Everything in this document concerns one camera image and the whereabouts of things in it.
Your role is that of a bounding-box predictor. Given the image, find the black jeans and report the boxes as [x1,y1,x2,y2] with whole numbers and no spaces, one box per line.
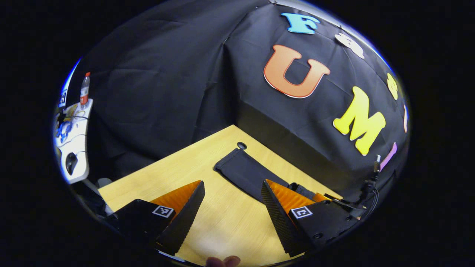
[213,148,333,204]

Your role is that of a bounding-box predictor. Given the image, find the white side desk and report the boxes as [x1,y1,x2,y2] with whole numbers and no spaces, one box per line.
[54,98,94,185]

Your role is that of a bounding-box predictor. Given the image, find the black backdrop cloth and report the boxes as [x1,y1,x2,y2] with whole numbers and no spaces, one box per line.
[69,0,410,208]

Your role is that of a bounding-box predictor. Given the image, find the black computer mouse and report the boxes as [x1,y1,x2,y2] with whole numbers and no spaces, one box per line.
[65,152,78,175]

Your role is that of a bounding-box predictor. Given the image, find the clear plastic bottle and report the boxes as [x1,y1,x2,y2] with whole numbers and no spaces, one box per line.
[80,72,91,109]

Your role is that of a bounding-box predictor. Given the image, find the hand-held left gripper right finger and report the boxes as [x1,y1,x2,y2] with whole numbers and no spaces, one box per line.
[261,179,358,257]

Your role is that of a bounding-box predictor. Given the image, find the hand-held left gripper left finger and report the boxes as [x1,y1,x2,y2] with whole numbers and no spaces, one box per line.
[106,181,206,256]

